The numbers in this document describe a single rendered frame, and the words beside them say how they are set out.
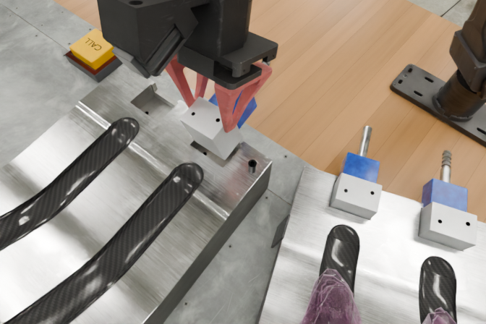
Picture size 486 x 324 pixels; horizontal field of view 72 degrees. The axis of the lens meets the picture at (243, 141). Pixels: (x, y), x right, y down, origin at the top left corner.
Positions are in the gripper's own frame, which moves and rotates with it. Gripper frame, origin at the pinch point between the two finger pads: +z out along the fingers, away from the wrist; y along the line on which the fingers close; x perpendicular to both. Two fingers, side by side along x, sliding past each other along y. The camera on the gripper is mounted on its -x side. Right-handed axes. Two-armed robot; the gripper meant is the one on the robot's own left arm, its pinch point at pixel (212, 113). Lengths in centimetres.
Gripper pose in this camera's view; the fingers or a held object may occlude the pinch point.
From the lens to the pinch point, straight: 37.8
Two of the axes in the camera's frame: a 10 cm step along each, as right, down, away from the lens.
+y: 7.8, 4.6, -4.2
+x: 6.2, -4.4, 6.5
